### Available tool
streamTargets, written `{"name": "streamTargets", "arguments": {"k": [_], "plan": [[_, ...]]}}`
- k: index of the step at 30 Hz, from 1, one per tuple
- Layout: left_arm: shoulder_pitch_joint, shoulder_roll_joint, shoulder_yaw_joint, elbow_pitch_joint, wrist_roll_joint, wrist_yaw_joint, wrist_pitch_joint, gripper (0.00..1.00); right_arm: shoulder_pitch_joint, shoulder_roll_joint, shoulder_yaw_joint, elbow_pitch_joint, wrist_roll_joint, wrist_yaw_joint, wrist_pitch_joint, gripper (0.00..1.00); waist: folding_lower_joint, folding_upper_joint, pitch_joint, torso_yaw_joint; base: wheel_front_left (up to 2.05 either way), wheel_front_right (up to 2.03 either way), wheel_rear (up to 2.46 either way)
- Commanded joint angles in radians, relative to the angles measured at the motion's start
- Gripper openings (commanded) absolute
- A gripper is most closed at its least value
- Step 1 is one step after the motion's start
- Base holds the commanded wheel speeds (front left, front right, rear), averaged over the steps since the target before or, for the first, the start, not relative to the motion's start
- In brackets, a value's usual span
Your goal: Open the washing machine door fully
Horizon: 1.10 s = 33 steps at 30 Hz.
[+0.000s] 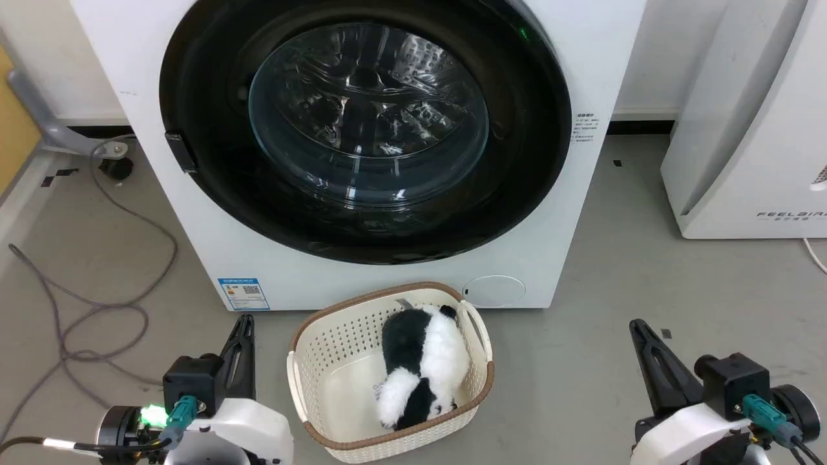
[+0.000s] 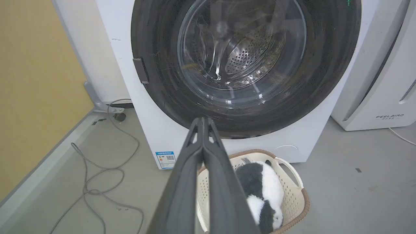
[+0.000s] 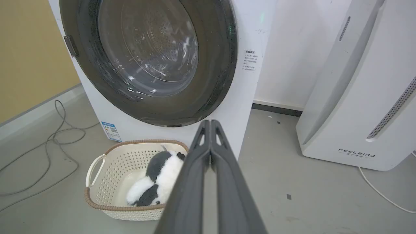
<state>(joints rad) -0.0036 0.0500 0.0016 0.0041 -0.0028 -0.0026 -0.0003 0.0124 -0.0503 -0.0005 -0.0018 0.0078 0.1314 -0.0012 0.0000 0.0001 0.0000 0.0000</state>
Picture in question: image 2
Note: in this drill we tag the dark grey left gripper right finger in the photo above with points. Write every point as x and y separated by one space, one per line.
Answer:
224 195

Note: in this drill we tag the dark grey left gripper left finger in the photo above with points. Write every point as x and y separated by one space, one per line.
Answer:
182 191

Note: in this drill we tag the white washing machine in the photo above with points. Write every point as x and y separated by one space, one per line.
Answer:
156 130

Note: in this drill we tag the round black washing machine door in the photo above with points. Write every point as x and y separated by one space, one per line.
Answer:
247 65

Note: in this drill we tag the blue energy label sticker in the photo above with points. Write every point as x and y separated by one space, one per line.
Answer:
166 160

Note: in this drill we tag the black and white plush toy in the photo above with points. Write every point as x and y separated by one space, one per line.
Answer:
263 191

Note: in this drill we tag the cream plastic laundry basket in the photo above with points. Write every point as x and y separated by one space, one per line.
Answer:
292 198

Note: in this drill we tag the grey metal partition foot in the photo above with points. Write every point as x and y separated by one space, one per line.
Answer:
97 100

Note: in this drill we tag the white air purifier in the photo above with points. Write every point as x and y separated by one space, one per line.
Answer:
377 81

